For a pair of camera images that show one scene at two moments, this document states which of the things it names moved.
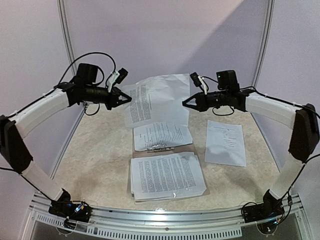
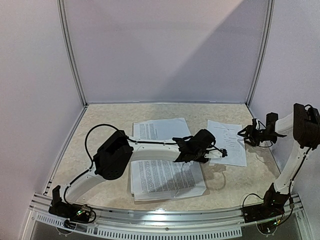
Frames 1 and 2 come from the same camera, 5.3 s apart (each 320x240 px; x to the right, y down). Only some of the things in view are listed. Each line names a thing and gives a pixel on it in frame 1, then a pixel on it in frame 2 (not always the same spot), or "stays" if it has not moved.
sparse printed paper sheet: x=225 y=144 stays
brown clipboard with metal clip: x=165 y=166 stays
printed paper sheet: x=166 y=176 stays
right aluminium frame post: x=264 y=44 stays
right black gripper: x=200 y=101 -> x=253 y=133
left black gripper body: x=90 y=96 -> x=198 y=156
